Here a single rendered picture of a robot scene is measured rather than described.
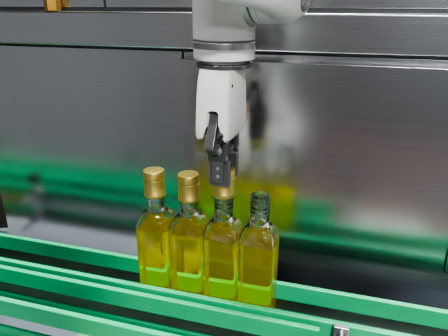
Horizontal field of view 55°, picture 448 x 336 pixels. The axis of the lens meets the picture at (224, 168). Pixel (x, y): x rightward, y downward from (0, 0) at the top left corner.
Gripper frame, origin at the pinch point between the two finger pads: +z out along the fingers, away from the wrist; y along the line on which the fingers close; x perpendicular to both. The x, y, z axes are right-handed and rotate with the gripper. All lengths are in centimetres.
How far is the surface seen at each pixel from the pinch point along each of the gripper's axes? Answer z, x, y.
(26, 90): -6.4, -46.9, -14.4
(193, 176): 1.6, -4.6, 0.8
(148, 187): 3.9, -11.9, 1.8
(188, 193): 4.2, -5.3, 1.5
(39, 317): 23.2, -26.2, 13.8
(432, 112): -7.7, 29.0, -12.6
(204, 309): 21.5, -1.3, 6.0
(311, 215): 12.0, 12.4, -12.4
